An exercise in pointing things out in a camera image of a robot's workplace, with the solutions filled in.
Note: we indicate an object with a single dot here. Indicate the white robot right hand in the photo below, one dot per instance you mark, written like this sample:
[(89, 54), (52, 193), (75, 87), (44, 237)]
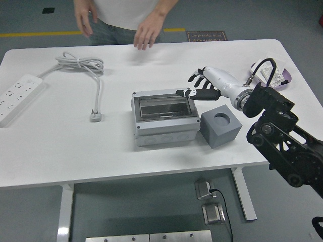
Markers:
[(222, 79)]

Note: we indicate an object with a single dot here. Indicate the person's left hand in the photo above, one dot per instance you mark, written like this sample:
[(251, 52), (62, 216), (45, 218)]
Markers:
[(150, 32)]

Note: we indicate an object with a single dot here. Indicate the person's right hand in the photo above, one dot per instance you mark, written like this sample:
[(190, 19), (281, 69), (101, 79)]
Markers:
[(85, 15)]

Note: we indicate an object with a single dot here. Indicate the grey enclosure box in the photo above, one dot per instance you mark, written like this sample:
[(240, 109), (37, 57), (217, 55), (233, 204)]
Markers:
[(166, 126)]

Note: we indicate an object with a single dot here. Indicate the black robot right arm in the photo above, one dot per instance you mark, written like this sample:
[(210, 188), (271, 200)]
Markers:
[(297, 156)]

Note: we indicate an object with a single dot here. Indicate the person's left forearm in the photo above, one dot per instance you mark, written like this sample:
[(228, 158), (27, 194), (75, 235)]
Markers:
[(166, 7)]

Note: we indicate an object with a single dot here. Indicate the metal floor box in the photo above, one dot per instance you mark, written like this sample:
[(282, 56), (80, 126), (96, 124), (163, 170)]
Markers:
[(203, 190), (212, 214)]

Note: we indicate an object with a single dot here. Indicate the person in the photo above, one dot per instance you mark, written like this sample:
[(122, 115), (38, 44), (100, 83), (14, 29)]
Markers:
[(126, 12)]

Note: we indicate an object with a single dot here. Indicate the black floor square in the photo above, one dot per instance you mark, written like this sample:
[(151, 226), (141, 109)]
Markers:
[(48, 10)]

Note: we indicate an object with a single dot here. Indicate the white flat panel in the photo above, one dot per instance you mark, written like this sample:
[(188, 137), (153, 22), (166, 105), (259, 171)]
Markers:
[(257, 66)]

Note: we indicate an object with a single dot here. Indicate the dark floor sign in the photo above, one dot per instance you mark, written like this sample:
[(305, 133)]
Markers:
[(207, 36)]

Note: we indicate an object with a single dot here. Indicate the yellow floor tape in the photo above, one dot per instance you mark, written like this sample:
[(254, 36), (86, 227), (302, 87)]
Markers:
[(38, 33)]

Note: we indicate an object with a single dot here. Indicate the grey cube holder block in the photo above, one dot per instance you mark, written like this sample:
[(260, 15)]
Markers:
[(219, 133)]

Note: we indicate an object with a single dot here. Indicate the white socket module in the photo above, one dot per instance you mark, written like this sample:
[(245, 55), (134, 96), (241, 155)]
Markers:
[(278, 74)]

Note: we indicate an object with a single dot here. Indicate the clear plastic packet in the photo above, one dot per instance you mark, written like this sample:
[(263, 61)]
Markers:
[(278, 60)]

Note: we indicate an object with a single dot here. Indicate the small black part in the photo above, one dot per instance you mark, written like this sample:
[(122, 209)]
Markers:
[(285, 82)]

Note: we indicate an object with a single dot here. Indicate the purple plastic tray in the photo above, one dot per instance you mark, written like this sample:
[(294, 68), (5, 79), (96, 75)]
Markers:
[(287, 75)]

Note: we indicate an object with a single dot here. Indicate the white power strip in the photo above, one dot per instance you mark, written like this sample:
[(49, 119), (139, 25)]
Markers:
[(17, 95)]

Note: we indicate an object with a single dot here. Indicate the white table leg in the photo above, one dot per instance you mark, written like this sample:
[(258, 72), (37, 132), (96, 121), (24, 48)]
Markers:
[(244, 196), (64, 214)]

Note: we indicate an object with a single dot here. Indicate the metal base plate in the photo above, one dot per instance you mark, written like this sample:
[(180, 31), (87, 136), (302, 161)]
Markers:
[(116, 238)]

